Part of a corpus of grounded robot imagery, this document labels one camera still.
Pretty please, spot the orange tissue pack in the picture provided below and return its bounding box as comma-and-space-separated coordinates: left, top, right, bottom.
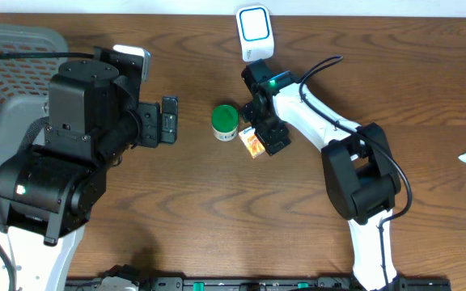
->
239, 126, 265, 158

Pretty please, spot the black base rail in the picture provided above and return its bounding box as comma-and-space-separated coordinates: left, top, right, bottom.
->
65, 276, 452, 291

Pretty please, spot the dark grey plastic basket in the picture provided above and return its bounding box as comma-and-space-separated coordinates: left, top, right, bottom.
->
0, 23, 70, 255

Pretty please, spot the green lid jar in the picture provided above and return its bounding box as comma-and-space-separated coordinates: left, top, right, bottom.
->
211, 104, 239, 141

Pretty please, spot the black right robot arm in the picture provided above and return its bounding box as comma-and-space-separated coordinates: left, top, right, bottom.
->
240, 56, 405, 290

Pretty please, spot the white barcode scanner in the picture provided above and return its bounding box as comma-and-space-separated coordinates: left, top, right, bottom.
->
235, 5, 275, 62

